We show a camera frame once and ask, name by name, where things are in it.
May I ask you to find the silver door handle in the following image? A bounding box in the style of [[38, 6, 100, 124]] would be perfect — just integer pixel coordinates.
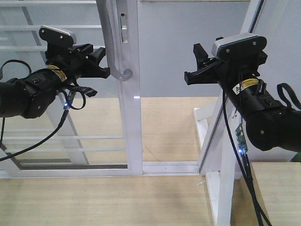
[[96, 0, 133, 81]]

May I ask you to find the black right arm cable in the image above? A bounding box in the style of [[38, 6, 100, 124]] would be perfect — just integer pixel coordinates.
[[222, 58, 273, 226]]

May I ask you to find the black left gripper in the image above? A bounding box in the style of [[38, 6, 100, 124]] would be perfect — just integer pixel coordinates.
[[45, 43, 111, 86]]

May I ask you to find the white triangular support brace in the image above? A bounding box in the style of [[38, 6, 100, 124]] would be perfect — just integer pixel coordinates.
[[194, 95, 236, 226]]

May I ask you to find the light wooden box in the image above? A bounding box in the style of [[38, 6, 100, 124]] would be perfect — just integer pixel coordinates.
[[251, 162, 301, 226]]

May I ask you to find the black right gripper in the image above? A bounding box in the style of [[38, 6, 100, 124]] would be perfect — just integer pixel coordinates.
[[184, 43, 268, 91]]

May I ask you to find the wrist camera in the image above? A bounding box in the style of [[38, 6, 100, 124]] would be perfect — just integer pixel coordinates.
[[39, 25, 77, 48], [211, 32, 267, 61]]

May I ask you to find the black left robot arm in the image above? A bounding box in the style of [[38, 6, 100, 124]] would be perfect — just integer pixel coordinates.
[[0, 44, 110, 119]]

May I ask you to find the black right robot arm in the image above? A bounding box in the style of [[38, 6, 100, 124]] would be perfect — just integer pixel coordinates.
[[184, 43, 301, 152]]

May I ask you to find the white sliding glass door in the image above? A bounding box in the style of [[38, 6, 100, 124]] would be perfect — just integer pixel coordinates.
[[0, 0, 143, 178]]

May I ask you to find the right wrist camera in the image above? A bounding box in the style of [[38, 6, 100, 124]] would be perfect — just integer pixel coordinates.
[[211, 32, 267, 61]]

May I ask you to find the wooden base platform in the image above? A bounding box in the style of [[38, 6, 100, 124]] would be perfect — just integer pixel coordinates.
[[0, 97, 214, 226]]

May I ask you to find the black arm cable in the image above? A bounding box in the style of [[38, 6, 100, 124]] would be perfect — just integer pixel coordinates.
[[0, 59, 98, 162], [222, 58, 273, 226]]

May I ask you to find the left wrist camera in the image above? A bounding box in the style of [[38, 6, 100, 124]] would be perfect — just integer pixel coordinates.
[[39, 25, 77, 48]]

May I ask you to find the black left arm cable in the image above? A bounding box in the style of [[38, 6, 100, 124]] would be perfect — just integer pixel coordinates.
[[0, 59, 98, 162]]

